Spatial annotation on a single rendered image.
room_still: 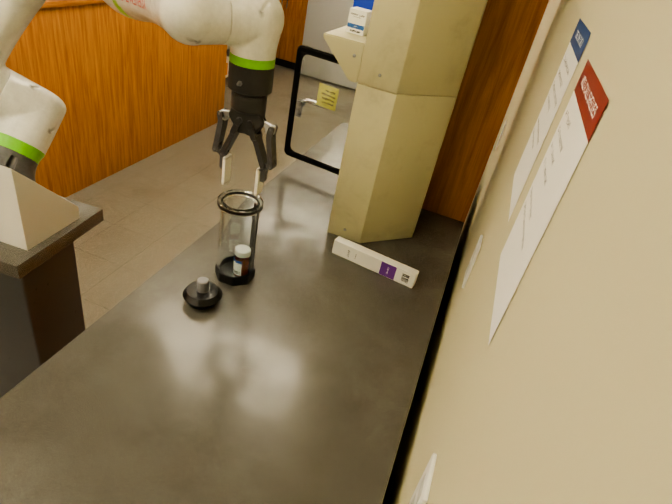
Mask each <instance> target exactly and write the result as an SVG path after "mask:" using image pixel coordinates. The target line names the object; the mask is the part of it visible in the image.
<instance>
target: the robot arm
mask: <svg viewBox="0 0 672 504"><path fill-rule="evenodd" d="M46 1H47V0H0V165H1V166H4V167H7V168H11V169H13V170H14V171H16V172H18V173H20V174H21V175H23V176H25V177H27V178H29V179H30V180H32V181H34V182H36V179H35V175H36V169H37V166H38V164H39V162H40V161H41V160H42V159H43V158H44V157H45V155H46V153H47V151H48V149H49V147H50V145H51V143H52V141H53V139H54V137H55V135H56V133H57V131H58V129H59V127H60V124H61V122H62V120H63V118H64V116H65V114H66V105H65V103H64V102H63V101H62V100H61V99H60V98H59V97H58V96H57V95H55V94H54V93H52V92H51V91H49V90H47V89H46V88H44V87H42V86H40V85H38V84H36V83H35V82H33V81H31V80H29V79H27V78H25V77H24V76H22V75H20V74H18V73H16V72H14V71H13V70H11V69H9V68H8V67H6V64H5V63H6V61H7V59H8V57H9V55H10V54H11V52H12V50H13V48H14V47H15V45H16V43H17V42H18V40H19V38H20V37H21V35H22V34H23V32H24V31H25V29H26V28H27V26H28V25H29V23H30V22H31V20H32V19H33V18H34V16H35V15H36V13H37V12H38V11H39V10H40V8H41V7H42V6H43V4H44V3H45V2H46ZM103 1H104V2H105V3H107V4H108V5H109V6H110V7H111V8H112V9H113V10H115V11H116V12H118V13H119V14H121V15H123V16H126V17H128V18H131V19H134V20H138V21H143V22H150V23H154V24H157V25H159V26H160V27H162V28H163V29H164V30H165V31H166V32H167V33H168V34H169V35H170V36H171V37H172V38H173V39H175V40H176V41H178V42H180V43H182V44H185V45H192V46H195V45H229V46H230V54H229V70H228V87H229V88H230V89H231V90H232V91H231V109H230V110H227V109H226V108H223V109H221V110H219V111H217V118H218V123H217V127H216V132H215V137H214V142H213V146H212V150H213V151H214V152H217V153H218V154H219V155H220V162H219V163H220V164H219V167H220V168H221V169H222V180H221V184H222V185H225V184H226V183H227V182H229V181H230V175H231V160H232V154H230V153H229V151H230V149H231V147H232V146H233V144H234V142H235V140H236V138H237V136H238V135H239V133H244V134H246V135H248V136H250V139H251V141H252V142H253V145H254V149H255V152H256V156H257V160H258V163H259V167H258V168H257V169H256V177H255V187H254V196H257V195H259V194H260V193H261V192H262V188H263V183H264V182H265V181H266V180H267V174H268V170H272V169H273V168H274V167H276V166H277V155H276V132H277V129H278V126H277V124H274V125H272V124H270V123H268V122H266V118H265V112H266V106H267V95H269V94H271V93H272V88H273V79H274V70H275V60H276V53H277V47H278V43H279V40H280V36H281V33H282V31H283V27H284V11H283V8H282V5H281V3H280V1H279V0H103ZM229 117H230V119H231V121H232V123H233V126H232V128H231V130H230V133H229V135H228V137H227V139H226V141H225V142H224V144H223V141H224V137H225V132H226V128H227V123H228V119H229ZM263 127H264V128H265V133H266V150H265V146H264V143H263V139H262V137H263V134H262V131H261V129H262V128H263ZM255 134H256V135H255ZM266 151H267V154H266ZM228 153H229V154H228Z"/></svg>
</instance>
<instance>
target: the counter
mask: <svg viewBox="0 0 672 504"><path fill-rule="evenodd" d="M338 176H339V175H337V174H335V173H332V172H329V171H327V170H324V169H322V168H319V167H317V166H314V165H311V164H309V163H306V162H304V161H301V160H299V159H297V160H295V161H294V162H293V163H292V164H290V165H289V166H288V167H287V168H285V169H284V170H283V171H282V172H280V173H279V174H278V175H277V176H276V177H274V178H273V179H272V180H271V181H269V182H268V183H267V184H266V185H264V186H263V188H262V192H261V193H260V194H259V196H260V197H261V198H262V199H263V209H262V211H261V212H259V219H258V228H257V238H256V248H255V257H254V266H255V276H254V277H253V279H252V280H251V281H250V282H249V283H248V284H245V285H238V286H230V285H228V284H225V283H223V282H220V281H219V280H218V278H217V275H216V273H215V265H216V263H217V262H218V246H219V227H220V222H218V223H217V224H216V225H215V226H213V227H212V228H211V229H210V230H209V231H207V232H206V233H205V234H204V235H202V236H201V237H200V238H199V239H197V240H196V241H195V242H194V243H192V244H191V245H190V246H189V247H187V248H186V249H185V250H184V251H182V252H181V253H180V254H179V255H177V256H176V257H175V258H174V259H173V260H171V261H170V262H169V263H168V264H166V265H165V266H164V267H163V268H161V269H160V270H159V271H158V272H156V273H155V274H154V275H153V276H151V277H150V278H149V279H148V280H146V281H145V282H144V283H143V284H142V285H140V286H139V287H138V288H137V289H135V290H134V291H133V292H132V293H130V294H129V295H128V296H127V297H125V298H124V299H123V300H122V301H120V302H119V303H118V304H117V305H115V306H114V307H113V308H112V309H110V310H109V311H108V312H107V313H106V314H104V315H103V316H102V317H101V318H99V319H98V320H97V321H96V322H94V323H93V324H92V325H91V326H89V327H88V328H87V329H86V330H84V331H83V332H82V333H81V334H79V335H78V336H77V337H76V338H75V339H73V340H72V341H71V342H70V343H68V344H67V345H66V346H65V347H63V348H62V349H61V350H60V351H58V352H57V353H56V354H55V355H53V356H52V357H51V358H50V359H48V360H47V361H46V362H45V363H44V364H42V365H41V366H40V367H39V368H37V369H36V370H35V371H34V372H32V373H31V374H30V375H29V376H27V377H26V378H25V379H24V380H22V381H21V382H20V383H19V384H17V385H16V386H15V387H14V388H12V389H11V390H10V391H9V392H8V393H6V394H5V395H4V396H3V397H1V398H0V504H382V502H383V499H384V495H385V492H386V488H387V485H388V482H389V478H390V475H391V471H392V468H393V465H394V461H395V458H396V454H397V451H398V447H399V444H400V441H401V437H402V434H403V430H404V427H405V424H406V420H407V417H408V413H409V410H410V406H411V403H412V400H413V396H414V393H415V389H416V386H417V382H418V379H419V376H420V372H421V369H422V365H423V362H424V359H425V355H426V352H427V348H428V345H429V341H430V338H431V335H432V331H433V328H434V324H435V321H436V317H437V314H438V311H439V307H440V304H441V300H442V297H443V294H444V290H445V287H446V283H447V280H448V276H449V273H450V270H451V266H452V263H453V259H454V256H455V253H456V249H457V246H458V242H459V239H460V235H461V232H462V229H463V225H464V222H461V221H458V220H455V219H452V218H449V217H446V216H443V215H440V214H437V213H434V212H431V211H428V210H425V209H421V212H420V215H419V218H418V221H417V224H416V228H415V231H414V233H413V235H412V237H411V238H403V239H394V240H384V241H375V242H366V243H357V242H355V241H352V240H350V241H352V242H354V243H357V244H359V245H361V246H363V247H366V248H368V249H370V250H373V251H375V252H377V253H379V254H382V255H384V256H386V257H389V258H391V259H393V260H395V261H398V262H400V263H402V264H404V265H407V266H409V267H411V268H414V269H416V270H418V271H419V274H418V277H417V280H416V282H415V284H414V286H413V287H412V288H409V287H407V286H405V285H403V284H400V283H398V282H396V281H394V280H392V279H389V278H387V277H385V276H383V275H381V274H378V273H376V272H374V271H372V270H369V269H367V268H365V267H363V266H361V265H358V264H356V263H354V262H352V261H349V260H347V259H345V258H343V257H341V256H338V255H336V254H334V253H332V248H333V244H334V240H335V239H336V238H337V237H338V235H335V234H332V233H329V232H327V230H328V225H329V220H330V215H331V210H332V205H333V201H334V196H335V191H336V186H337V181H338ZM200 277H207V278H208V279H209V281H210V282H213V283H214V284H216V285H217V286H218V287H219V288H220V289H221V291H222V297H221V299H220V300H219V301H218V302H217V303H216V304H215V305H214V306H213V307H211V308H209V309H205V310H199V309H195V308H193V307H192V306H190V304H189V303H188V302H186V301H185V300H184V298H183V290H184V289H185V288H186V287H187V286H188V285H189V284H191V283H192V282H195V281H197V279H198V278H200Z"/></svg>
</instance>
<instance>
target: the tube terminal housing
mask: <svg viewBox="0 0 672 504"><path fill-rule="evenodd" d="M487 2H488V0H374V4H373V9H372V14H371V19H370V24H369V29H368V34H367V39H366V43H365V48H364V53H363V58H362V63H361V68H360V73H359V78H358V83H357V87H356V92H355V97H354V102H353V107H352V112H351V117H350V122H349V127H348V132H347V136H346V141H345V146H344V151H343V156H342V161H341V166H340V171H339V176H338V181H337V186H336V191H335V196H334V201H333V205H332V210H331V215H330V220H329V225H328V230H327V232H329V233H332V234H335V235H338V236H341V237H343V238H346V239H349V240H352V241H355V242H357V243H366V242H375V241H384V240H394V239H403V238H411V237H412V235H413V233H414V231H415V228H416V224H417V221H418V218H419V215H420V212H421V209H422V206H423V202H424V199H425V196H426V193H427V190H428V187H429V184H430V181H431V177H432V174H433V171H434V168H435V165H436V162H437V159H438V155H439V152H440V149H441V146H442V143H443V140H444V137H445V134H446V130H447V127H448V124H449V121H450V118H451V115H452V112H453V108H454V105H455V102H456V99H457V96H458V93H459V90H460V86H461V83H462V80H463V77H464V74H465V71H466V68H467V64H468V61H469V58H470V55H471V52H472V49H473V46H474V43H475V39H476V36H477V33H478V30H479V27H480V24H481V21H482V17H483V14H484V11H485V8H486V5H487Z"/></svg>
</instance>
